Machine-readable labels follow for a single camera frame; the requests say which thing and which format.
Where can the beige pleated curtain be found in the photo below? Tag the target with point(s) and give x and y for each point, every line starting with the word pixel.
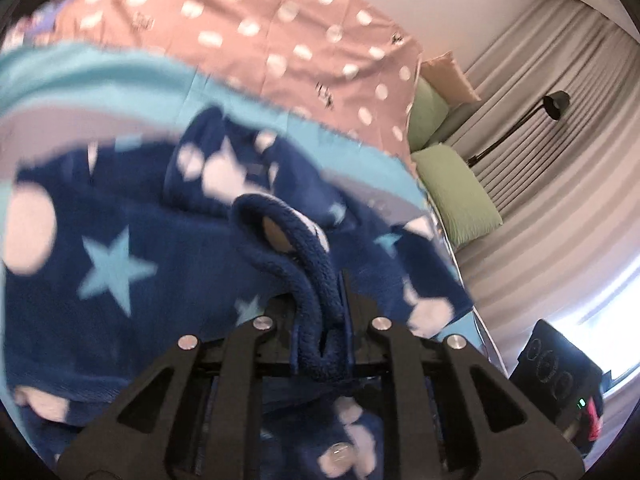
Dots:
pixel 560 185

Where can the pink polka dot bedsheet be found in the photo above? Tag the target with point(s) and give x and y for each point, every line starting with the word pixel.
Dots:
pixel 260 15

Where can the black floor lamp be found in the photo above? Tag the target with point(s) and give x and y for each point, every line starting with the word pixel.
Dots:
pixel 520 125

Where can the blue fleece star-print garment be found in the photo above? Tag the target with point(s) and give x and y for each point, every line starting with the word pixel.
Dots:
pixel 165 240

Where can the small green pillow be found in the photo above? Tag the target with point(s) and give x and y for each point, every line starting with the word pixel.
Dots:
pixel 425 115

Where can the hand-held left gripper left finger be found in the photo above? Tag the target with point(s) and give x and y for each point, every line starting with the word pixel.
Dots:
pixel 240 360

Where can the light blue printed blanket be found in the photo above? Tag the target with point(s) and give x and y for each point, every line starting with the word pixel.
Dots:
pixel 125 85

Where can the large green pillow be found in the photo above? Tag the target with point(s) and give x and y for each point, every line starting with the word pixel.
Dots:
pixel 457 195

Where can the beige pillow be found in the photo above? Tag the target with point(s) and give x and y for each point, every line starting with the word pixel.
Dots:
pixel 450 77

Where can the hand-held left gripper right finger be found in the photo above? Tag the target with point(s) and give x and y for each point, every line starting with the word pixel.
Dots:
pixel 400 360

